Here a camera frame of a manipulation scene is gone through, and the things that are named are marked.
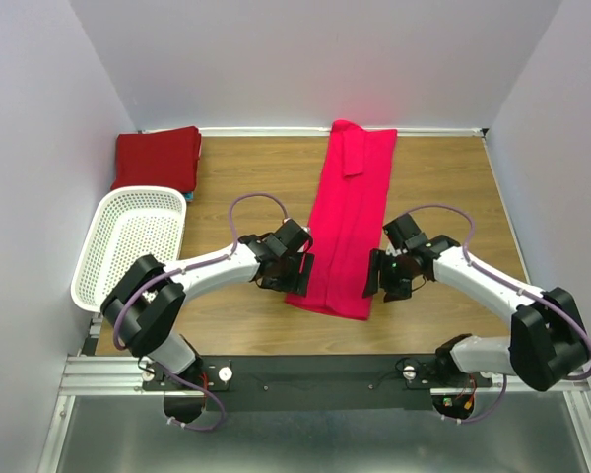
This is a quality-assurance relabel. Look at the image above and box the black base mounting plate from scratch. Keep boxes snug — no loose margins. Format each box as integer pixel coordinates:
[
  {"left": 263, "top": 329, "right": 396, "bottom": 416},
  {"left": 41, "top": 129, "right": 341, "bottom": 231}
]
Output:
[{"left": 138, "top": 354, "right": 493, "bottom": 425}]

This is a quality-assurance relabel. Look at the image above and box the folded dark red shirt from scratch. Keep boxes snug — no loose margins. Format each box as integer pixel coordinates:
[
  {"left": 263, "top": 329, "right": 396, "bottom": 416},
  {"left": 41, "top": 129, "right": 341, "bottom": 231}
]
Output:
[{"left": 110, "top": 126, "right": 202, "bottom": 194}]

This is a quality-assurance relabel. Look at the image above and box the pink red t shirt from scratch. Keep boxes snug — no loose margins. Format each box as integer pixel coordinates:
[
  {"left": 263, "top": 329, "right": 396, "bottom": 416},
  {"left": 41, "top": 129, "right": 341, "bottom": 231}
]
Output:
[{"left": 286, "top": 120, "right": 397, "bottom": 320}]

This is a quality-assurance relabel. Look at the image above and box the aluminium frame rail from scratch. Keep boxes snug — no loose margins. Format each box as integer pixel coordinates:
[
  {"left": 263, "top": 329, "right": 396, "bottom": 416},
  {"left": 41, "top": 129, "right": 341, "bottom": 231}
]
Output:
[{"left": 33, "top": 350, "right": 591, "bottom": 473}]

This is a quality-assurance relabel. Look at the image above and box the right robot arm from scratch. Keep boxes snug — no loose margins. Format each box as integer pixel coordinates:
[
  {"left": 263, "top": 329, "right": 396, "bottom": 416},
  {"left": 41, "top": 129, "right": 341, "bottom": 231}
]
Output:
[{"left": 363, "top": 212, "right": 591, "bottom": 392}]

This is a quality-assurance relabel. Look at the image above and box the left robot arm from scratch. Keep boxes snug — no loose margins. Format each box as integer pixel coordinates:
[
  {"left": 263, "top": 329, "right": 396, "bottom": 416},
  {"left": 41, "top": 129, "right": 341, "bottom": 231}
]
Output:
[{"left": 100, "top": 219, "right": 314, "bottom": 382}]

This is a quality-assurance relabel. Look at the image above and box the white plastic laundry basket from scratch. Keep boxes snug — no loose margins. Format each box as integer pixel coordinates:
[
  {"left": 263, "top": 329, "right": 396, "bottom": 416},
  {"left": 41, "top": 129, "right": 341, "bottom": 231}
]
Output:
[{"left": 70, "top": 186, "right": 186, "bottom": 313}]

